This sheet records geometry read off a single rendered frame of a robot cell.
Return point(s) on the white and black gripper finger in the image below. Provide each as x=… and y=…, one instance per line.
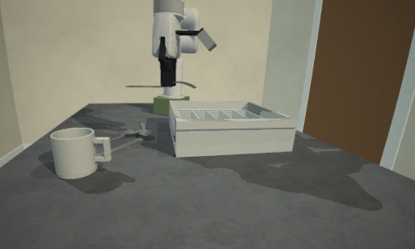
x=165, y=67
x=174, y=61

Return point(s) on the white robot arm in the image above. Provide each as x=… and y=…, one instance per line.
x=189, y=39

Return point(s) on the off-white mug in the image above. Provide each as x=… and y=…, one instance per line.
x=75, y=158

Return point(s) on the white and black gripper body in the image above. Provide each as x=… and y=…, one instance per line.
x=166, y=24

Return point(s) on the beige open-top drawer box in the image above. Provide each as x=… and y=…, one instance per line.
x=209, y=137

